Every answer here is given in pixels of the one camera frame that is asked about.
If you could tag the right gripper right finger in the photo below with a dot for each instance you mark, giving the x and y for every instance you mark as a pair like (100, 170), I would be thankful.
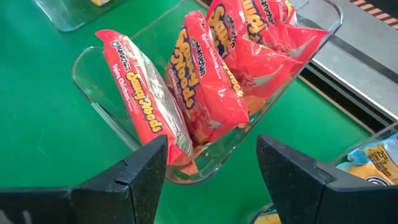
(289, 180)

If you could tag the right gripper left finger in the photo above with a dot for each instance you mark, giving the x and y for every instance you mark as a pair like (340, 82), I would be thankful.
(133, 186)

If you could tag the blue-edged Maruchan noodle pack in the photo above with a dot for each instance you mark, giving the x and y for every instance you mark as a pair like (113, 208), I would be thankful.
(267, 219)

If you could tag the pink yellow snack bag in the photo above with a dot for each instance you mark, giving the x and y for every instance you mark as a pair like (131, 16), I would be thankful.
(376, 165)

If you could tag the red Maruchan noodle pack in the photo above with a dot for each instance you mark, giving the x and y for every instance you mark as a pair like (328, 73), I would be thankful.
(264, 68)
(205, 87)
(276, 12)
(140, 93)

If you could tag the hazard-striped black floor mat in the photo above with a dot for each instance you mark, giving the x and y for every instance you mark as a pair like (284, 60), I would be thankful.
(379, 12)

